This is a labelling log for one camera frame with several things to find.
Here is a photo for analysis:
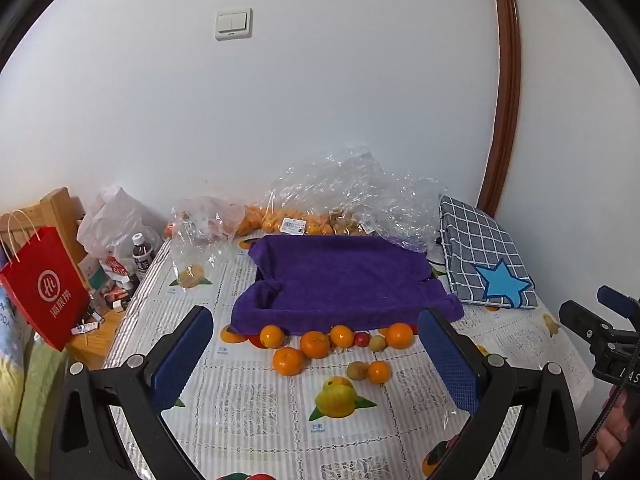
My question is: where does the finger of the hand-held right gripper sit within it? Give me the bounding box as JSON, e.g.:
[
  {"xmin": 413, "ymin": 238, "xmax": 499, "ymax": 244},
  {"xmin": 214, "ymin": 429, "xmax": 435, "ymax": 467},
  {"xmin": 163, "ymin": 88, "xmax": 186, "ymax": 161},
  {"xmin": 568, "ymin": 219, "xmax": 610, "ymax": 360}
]
[
  {"xmin": 558, "ymin": 300, "xmax": 613, "ymax": 348},
  {"xmin": 596, "ymin": 285, "xmax": 640, "ymax": 318}
]

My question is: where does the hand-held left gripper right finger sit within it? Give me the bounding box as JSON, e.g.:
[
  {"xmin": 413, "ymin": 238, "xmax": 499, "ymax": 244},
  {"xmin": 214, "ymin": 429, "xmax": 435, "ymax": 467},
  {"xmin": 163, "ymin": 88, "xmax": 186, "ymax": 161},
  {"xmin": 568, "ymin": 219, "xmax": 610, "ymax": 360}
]
[{"xmin": 417, "ymin": 306, "xmax": 583, "ymax": 480}]

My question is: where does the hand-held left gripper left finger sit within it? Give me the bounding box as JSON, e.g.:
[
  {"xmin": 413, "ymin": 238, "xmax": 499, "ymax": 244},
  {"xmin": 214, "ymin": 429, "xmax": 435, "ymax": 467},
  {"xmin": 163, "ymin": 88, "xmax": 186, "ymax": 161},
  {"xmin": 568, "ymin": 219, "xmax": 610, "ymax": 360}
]
[{"xmin": 50, "ymin": 305, "xmax": 216, "ymax": 480}]

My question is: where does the purple towel covered basket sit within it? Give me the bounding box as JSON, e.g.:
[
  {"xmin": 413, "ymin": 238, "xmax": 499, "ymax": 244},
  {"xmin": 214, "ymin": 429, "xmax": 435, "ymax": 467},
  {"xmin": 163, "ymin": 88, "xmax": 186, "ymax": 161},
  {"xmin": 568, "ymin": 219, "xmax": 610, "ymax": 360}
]
[{"xmin": 229, "ymin": 232, "xmax": 466, "ymax": 337}]

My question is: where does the person's right hand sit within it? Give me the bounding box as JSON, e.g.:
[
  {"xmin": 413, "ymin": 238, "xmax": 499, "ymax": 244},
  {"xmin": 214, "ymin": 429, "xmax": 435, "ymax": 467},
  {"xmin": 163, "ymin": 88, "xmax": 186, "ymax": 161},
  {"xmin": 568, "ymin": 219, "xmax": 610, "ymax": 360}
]
[{"xmin": 592, "ymin": 392, "xmax": 640, "ymax": 480}]

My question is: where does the fruit print tablecloth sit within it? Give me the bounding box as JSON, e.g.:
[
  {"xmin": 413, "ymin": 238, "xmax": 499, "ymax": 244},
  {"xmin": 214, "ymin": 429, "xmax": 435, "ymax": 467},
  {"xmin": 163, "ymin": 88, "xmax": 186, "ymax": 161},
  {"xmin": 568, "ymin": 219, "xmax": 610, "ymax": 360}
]
[{"xmin": 102, "ymin": 232, "xmax": 596, "ymax": 480}]

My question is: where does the cluttered wooden side table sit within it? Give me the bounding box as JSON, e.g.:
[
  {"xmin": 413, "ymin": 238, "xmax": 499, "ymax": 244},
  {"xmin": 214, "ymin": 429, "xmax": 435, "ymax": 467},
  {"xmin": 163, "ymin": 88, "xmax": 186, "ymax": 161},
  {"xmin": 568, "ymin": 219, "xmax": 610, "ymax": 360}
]
[{"xmin": 65, "ymin": 280, "xmax": 136, "ymax": 371}]

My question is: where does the dark drink bottle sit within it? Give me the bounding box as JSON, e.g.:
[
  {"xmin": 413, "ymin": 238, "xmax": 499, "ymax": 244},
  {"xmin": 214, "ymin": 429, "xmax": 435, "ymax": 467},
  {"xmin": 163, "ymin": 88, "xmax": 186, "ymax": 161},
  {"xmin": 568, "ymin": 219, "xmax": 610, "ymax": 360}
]
[{"xmin": 131, "ymin": 232, "xmax": 153, "ymax": 276}]

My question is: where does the grey checked bag blue star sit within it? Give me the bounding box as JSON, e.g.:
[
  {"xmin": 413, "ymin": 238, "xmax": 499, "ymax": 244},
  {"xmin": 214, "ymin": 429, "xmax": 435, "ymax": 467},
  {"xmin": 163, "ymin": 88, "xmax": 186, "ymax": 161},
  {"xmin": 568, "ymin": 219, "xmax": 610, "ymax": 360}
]
[{"xmin": 437, "ymin": 194, "xmax": 538, "ymax": 309}]

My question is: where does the red white snack packet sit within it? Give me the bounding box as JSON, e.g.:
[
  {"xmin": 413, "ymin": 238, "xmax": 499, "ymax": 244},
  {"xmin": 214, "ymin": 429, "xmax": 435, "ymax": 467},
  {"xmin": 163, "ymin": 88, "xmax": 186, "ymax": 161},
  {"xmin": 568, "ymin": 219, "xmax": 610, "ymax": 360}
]
[{"xmin": 97, "ymin": 255, "xmax": 131, "ymax": 281}]

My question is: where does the small clear plastic bag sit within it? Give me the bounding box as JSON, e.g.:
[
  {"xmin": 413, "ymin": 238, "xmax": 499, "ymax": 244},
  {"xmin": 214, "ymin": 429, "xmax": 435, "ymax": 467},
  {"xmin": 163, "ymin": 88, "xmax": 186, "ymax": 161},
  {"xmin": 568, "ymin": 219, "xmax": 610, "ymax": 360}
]
[{"xmin": 170, "ymin": 195, "xmax": 246, "ymax": 288}]

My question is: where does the white plastic bag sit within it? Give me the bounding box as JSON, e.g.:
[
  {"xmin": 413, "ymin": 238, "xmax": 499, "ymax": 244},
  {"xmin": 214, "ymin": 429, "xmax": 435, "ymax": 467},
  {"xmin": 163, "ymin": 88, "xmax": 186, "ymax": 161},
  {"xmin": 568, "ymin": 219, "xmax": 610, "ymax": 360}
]
[{"xmin": 76, "ymin": 186, "xmax": 163, "ymax": 281}]

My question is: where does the red paper bag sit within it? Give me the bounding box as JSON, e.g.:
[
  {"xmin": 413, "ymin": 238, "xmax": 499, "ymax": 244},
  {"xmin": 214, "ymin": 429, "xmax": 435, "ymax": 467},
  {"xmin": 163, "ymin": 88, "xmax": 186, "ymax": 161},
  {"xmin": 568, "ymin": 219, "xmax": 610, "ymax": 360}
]
[{"xmin": 0, "ymin": 209, "xmax": 92, "ymax": 352}]

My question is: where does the green yellow blanket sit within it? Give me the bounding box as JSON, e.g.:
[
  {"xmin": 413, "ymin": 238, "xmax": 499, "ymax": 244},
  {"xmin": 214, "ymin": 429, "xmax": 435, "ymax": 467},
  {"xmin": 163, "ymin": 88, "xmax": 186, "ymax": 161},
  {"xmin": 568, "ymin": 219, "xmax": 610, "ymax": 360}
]
[{"xmin": 0, "ymin": 330, "xmax": 66, "ymax": 461}]

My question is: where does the pile of bagged mandarins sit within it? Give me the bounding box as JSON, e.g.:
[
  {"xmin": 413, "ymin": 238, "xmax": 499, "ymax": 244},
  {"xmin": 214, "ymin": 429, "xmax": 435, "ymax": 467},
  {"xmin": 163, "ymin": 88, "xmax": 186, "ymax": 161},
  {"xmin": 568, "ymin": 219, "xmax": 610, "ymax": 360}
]
[{"xmin": 235, "ymin": 203, "xmax": 381, "ymax": 237}]

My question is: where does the large clear plastic bag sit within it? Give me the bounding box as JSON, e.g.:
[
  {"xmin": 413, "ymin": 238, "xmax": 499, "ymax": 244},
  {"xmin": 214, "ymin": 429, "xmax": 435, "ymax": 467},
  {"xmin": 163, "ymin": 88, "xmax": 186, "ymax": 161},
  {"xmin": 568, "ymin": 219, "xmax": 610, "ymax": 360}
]
[{"xmin": 262, "ymin": 146, "xmax": 448, "ymax": 253}]

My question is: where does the wooden chair frame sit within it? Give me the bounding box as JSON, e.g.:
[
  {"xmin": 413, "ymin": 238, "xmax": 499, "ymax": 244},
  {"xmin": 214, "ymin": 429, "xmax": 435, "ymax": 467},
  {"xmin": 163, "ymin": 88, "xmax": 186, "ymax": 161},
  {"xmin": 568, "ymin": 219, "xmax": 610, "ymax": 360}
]
[{"xmin": 0, "ymin": 187, "xmax": 86, "ymax": 261}]

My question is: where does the brown wooden door frame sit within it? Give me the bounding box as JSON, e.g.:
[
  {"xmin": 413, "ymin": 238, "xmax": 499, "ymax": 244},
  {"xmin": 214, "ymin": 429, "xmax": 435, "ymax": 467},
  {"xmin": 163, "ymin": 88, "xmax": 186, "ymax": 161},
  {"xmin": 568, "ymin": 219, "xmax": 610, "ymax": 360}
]
[{"xmin": 477, "ymin": 0, "xmax": 522, "ymax": 213}]

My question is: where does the white light switch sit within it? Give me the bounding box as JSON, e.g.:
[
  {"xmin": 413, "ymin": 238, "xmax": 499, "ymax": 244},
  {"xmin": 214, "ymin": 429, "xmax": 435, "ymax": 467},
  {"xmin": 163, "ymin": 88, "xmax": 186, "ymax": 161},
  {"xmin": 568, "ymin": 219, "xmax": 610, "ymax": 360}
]
[{"xmin": 215, "ymin": 7, "xmax": 253, "ymax": 41}]

